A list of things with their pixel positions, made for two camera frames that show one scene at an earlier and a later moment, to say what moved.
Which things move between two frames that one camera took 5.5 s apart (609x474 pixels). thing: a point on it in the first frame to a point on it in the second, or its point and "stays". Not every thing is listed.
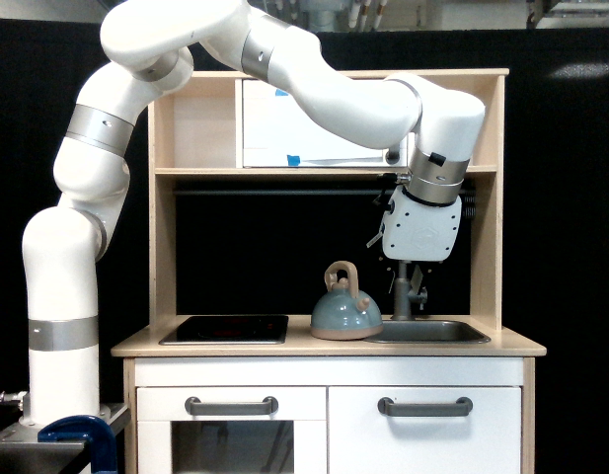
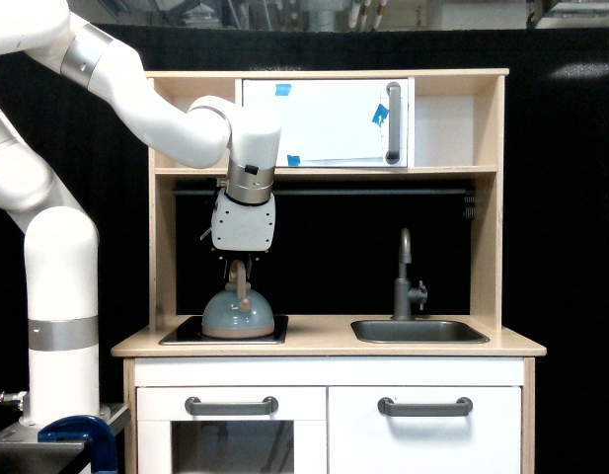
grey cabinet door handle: x=461 y=408 stays
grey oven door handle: x=266 y=408 stays
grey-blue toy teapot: x=341 y=314 to x=240 y=311
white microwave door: x=275 y=125 stays
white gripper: x=416 y=231 to x=243 y=227
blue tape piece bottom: x=293 y=160 stays
